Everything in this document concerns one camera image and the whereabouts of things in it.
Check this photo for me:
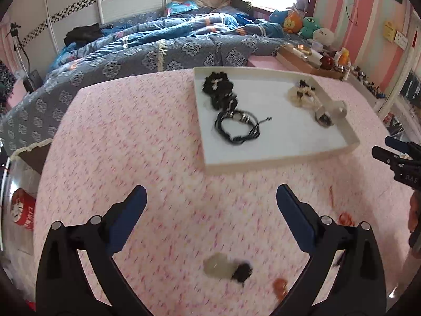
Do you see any white framed mirror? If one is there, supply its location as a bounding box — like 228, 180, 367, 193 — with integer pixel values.
376, 7, 421, 146

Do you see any pink floral bedsheet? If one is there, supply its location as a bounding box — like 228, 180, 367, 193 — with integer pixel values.
33, 69, 421, 316

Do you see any white wall socket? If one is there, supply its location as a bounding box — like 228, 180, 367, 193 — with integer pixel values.
394, 30, 410, 51

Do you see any white sliding wardrobe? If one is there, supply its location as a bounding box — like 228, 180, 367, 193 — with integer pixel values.
0, 0, 172, 60

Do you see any black tripod stand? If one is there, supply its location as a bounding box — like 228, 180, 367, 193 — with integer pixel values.
9, 23, 42, 92

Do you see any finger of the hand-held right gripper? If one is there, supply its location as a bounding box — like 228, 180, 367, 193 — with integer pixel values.
371, 147, 407, 166
384, 136, 421, 154

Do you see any yellow wall box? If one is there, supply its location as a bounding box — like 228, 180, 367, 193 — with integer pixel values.
384, 20, 398, 43

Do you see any green plush toy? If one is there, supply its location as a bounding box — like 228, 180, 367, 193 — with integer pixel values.
298, 16, 325, 39

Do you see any black scrunchie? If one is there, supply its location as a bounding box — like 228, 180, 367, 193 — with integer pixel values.
201, 71, 233, 97

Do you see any black clothing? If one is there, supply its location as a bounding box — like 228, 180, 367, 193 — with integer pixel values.
64, 23, 104, 47

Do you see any cream scrunchie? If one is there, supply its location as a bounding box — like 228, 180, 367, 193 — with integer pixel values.
288, 79, 318, 107

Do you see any blue plush toy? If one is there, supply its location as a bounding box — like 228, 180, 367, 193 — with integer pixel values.
269, 9, 290, 24

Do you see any white plush toy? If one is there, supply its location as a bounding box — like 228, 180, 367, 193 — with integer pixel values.
311, 28, 335, 45

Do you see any black knotted cord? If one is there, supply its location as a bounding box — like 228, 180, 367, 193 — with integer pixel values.
210, 93, 238, 111

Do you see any person's right hand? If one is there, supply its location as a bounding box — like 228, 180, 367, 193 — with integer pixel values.
407, 191, 421, 238

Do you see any red printed can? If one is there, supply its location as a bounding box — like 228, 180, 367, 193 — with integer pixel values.
11, 187, 36, 234

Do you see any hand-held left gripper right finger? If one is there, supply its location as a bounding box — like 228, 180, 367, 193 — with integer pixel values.
275, 184, 386, 316

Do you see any wooden tray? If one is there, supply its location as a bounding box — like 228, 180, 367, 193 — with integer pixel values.
275, 44, 346, 80

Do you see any orange plush toy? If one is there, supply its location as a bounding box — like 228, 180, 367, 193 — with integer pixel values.
282, 10, 303, 34

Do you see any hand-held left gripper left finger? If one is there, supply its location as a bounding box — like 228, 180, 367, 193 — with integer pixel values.
35, 185, 148, 316

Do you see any red cord charm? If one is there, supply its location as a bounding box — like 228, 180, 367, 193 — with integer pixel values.
328, 186, 355, 226

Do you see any black leather bracelet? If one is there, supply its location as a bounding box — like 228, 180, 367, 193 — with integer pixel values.
214, 109, 273, 145

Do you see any white shallow tray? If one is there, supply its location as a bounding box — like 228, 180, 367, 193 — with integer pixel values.
193, 66, 361, 175

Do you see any blue patterned quilt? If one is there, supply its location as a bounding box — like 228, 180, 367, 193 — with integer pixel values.
0, 9, 297, 159

